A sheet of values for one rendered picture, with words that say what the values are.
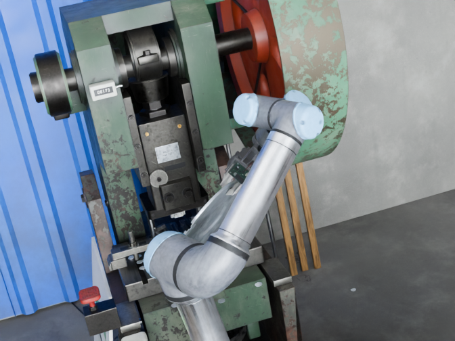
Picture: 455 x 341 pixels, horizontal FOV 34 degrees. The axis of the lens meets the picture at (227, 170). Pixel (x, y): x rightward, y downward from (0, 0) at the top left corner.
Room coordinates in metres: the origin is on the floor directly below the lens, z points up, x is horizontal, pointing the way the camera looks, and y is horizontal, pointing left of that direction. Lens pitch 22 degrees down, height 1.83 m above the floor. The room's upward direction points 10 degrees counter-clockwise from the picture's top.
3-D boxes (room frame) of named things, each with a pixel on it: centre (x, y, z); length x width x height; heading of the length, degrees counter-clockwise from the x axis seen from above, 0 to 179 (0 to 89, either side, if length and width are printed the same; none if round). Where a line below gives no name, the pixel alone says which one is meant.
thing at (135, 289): (2.20, 0.18, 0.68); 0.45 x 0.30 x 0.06; 102
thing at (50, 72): (2.17, 0.43, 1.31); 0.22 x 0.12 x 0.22; 12
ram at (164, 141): (2.16, 0.18, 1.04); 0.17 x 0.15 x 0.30; 12
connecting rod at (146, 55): (2.20, 0.19, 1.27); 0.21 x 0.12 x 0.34; 12
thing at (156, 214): (2.21, 0.19, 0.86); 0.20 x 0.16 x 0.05; 102
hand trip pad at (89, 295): (1.91, 0.46, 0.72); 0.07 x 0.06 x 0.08; 12
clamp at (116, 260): (2.17, 0.35, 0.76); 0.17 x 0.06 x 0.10; 102
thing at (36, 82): (2.20, 0.19, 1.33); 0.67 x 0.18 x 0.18; 102
